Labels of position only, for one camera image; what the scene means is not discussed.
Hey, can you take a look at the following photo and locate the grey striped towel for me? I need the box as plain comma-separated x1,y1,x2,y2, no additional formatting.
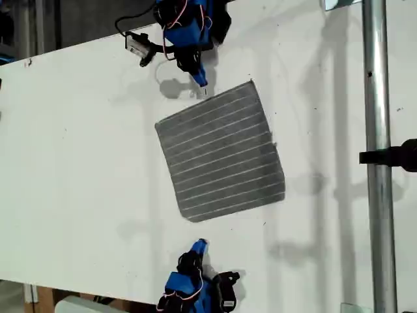
154,79,287,224

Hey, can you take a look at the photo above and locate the wooden table leg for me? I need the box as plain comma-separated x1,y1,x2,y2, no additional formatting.
37,286,55,313

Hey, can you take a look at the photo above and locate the black clamp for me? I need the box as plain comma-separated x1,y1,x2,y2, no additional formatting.
359,138,417,173

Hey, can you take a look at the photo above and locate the red white servo wire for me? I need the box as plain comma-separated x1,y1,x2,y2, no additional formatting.
162,0,213,61
156,275,205,311

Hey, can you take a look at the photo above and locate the black camera stalk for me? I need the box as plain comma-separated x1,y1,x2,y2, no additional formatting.
213,270,241,288
148,41,179,58

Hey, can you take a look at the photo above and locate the black camera box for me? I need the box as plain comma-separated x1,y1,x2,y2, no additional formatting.
220,282,238,312
124,31,153,68

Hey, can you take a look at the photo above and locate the black camera cable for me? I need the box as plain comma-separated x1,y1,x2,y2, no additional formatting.
115,0,158,37

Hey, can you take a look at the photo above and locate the steel post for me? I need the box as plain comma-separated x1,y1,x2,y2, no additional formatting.
360,0,399,313

